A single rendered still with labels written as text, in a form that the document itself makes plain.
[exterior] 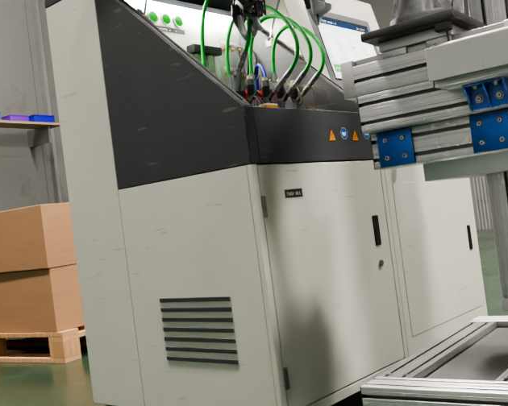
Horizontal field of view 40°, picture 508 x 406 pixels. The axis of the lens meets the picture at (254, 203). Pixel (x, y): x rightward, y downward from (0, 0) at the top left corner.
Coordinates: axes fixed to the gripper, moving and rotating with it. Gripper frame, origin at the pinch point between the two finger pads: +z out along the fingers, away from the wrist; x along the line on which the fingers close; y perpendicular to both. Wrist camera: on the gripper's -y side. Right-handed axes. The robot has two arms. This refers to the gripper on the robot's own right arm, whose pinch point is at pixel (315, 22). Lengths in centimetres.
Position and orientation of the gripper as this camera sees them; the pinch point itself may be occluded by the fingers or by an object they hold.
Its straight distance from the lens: 219.7
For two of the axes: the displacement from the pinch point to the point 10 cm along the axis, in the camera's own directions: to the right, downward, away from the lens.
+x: 6.5, -0.7, 7.6
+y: 7.5, -1.1, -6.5
